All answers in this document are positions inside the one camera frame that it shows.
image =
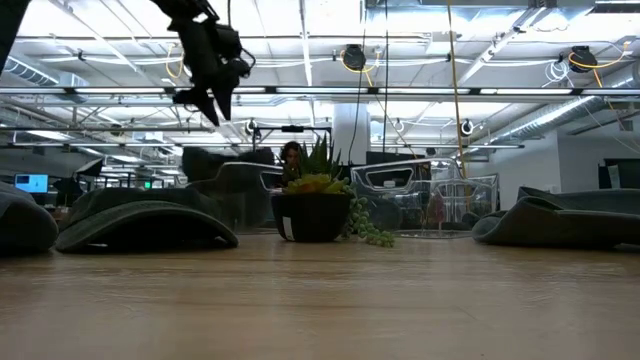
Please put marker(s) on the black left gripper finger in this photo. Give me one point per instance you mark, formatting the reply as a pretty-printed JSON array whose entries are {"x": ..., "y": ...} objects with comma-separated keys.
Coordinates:
[
  {"x": 225, "y": 97},
  {"x": 200, "y": 100}
]

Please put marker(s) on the black baseball cap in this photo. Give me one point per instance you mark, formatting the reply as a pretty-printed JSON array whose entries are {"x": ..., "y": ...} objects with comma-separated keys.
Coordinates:
[{"x": 145, "y": 220}]

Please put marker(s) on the grey baseball cap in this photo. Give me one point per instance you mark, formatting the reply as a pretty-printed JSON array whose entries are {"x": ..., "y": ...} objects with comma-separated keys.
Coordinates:
[
  {"x": 550, "y": 225},
  {"x": 25, "y": 220}
]

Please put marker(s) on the clear plastic container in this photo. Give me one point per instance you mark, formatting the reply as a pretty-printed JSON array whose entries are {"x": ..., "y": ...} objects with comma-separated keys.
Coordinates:
[
  {"x": 440, "y": 200},
  {"x": 240, "y": 164}
]

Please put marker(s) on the person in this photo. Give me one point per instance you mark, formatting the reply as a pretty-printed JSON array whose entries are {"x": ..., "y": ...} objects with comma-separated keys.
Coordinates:
[{"x": 291, "y": 157}]

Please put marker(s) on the potted succulent plant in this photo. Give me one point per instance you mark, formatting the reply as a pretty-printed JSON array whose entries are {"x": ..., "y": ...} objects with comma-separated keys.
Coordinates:
[{"x": 310, "y": 215}]

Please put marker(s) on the blue lit monitor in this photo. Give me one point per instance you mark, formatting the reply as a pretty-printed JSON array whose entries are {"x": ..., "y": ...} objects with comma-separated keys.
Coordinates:
[{"x": 31, "y": 183}]

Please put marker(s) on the black dark monitor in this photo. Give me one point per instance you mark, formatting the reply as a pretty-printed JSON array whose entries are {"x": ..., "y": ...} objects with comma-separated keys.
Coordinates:
[{"x": 625, "y": 172}]

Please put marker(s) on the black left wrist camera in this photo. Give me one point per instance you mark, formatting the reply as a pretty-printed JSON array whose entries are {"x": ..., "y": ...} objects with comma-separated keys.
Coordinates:
[{"x": 235, "y": 50}]

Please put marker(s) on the black background camera rig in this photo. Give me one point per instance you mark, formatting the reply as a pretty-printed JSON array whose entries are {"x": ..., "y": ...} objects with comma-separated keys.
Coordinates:
[{"x": 292, "y": 128}]

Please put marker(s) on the silver ventilation duct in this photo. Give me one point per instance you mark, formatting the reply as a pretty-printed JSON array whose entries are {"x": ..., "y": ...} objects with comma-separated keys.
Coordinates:
[{"x": 560, "y": 117}]

